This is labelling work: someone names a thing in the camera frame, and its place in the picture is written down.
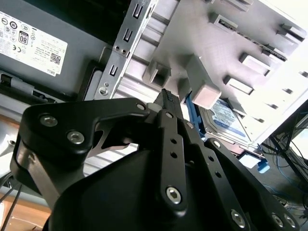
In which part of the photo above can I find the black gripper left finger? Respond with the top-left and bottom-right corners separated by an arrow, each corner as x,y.
14,89 -> 190,212

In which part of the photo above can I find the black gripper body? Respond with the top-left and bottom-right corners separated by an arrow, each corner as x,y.
48,148 -> 233,231

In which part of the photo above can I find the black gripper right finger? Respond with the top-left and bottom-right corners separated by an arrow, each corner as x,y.
179,119 -> 302,231

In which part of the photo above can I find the hard disk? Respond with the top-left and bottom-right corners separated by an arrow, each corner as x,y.
184,95 -> 270,174

